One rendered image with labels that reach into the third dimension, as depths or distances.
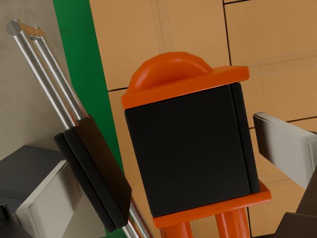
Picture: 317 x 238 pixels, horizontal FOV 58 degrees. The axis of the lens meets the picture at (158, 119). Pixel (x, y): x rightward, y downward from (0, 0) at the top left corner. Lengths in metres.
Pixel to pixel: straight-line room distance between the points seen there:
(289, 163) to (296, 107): 0.87
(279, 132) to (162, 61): 0.08
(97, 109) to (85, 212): 0.57
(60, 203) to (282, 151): 0.13
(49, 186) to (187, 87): 0.09
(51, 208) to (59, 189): 0.02
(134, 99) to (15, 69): 1.44
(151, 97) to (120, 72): 0.75
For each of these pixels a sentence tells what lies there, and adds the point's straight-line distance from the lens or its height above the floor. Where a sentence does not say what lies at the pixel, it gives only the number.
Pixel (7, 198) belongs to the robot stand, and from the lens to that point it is 0.86.
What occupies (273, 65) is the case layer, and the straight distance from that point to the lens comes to 0.99.
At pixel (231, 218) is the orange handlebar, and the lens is 0.21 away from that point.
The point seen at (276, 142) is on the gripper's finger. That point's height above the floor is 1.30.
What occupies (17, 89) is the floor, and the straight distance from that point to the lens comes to 1.60.
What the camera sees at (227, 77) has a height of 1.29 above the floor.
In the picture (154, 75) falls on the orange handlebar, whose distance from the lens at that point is 0.17.
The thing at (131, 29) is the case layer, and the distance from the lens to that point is 0.91.
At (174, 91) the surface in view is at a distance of 0.16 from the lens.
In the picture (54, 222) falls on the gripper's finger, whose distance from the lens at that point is 0.17.
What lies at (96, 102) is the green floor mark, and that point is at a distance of 1.49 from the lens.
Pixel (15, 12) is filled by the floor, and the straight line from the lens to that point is 1.60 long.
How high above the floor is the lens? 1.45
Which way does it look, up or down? 79 degrees down
